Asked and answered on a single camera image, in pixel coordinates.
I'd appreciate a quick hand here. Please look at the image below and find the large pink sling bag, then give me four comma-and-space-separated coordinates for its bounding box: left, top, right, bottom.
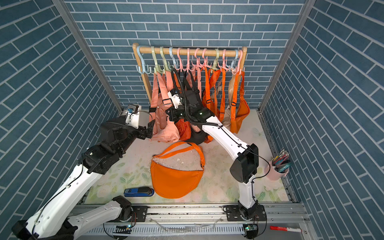
150, 73, 180, 143

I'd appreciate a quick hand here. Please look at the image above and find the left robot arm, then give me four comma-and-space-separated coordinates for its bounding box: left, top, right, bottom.
12, 116, 155, 240

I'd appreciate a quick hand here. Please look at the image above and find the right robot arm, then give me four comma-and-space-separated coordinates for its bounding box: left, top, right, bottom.
166, 68, 266, 220

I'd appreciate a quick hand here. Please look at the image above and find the dark red-orange bag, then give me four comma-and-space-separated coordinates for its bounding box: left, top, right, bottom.
175, 119, 192, 142

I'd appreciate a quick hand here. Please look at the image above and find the small pink sling bag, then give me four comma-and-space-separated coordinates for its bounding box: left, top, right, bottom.
191, 125, 202, 133

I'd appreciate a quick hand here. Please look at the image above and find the black sling bag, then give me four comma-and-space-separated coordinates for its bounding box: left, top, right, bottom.
186, 129, 208, 145

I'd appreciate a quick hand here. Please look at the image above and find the orange bag behind black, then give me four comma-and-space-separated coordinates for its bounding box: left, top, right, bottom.
202, 67, 226, 121

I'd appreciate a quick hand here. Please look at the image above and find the far right orange bag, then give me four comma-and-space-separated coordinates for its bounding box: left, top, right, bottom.
230, 72, 250, 134

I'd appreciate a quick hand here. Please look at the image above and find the blue black stapler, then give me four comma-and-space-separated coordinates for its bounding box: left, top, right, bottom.
124, 187, 155, 198

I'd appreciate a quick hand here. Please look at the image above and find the wooden hanging rack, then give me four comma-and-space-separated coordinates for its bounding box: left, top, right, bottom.
132, 43, 248, 100

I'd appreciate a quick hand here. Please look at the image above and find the pink pen cup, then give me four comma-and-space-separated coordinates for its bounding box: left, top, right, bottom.
265, 149, 293, 181

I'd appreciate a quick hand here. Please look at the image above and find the red white marker pen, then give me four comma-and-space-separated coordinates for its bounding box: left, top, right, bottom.
270, 226, 302, 233

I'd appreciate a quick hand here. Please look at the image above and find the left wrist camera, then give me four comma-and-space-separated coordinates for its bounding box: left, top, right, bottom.
125, 105, 142, 129

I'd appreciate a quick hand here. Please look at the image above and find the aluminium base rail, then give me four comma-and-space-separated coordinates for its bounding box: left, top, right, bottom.
67, 203, 317, 240

